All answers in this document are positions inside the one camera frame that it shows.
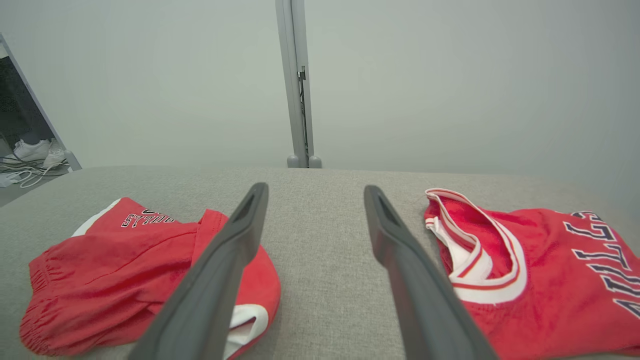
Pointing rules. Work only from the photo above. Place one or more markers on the red white basketball jersey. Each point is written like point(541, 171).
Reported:
point(550, 280)

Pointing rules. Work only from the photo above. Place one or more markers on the grey metal partition post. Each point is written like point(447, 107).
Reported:
point(295, 50)

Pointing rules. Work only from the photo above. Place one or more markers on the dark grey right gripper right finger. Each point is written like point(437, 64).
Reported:
point(425, 300)

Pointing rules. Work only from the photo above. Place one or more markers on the white sneaker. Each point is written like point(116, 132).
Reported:
point(55, 156)
point(31, 150)

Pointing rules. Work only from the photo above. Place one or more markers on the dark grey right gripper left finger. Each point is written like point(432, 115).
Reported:
point(210, 290)

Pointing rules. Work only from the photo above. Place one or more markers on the red basketball shorts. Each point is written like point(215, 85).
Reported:
point(90, 280)

